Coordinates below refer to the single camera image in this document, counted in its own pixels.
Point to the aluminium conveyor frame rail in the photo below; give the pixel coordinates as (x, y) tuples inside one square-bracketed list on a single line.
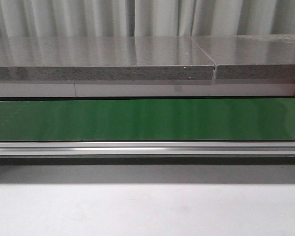
[(147, 149)]

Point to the white pleated curtain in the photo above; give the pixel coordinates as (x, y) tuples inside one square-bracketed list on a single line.
[(146, 17)]

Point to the grey speckled stone counter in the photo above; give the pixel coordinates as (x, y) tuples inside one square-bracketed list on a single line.
[(165, 66)]

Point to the green conveyor belt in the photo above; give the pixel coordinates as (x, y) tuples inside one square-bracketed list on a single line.
[(234, 119)]

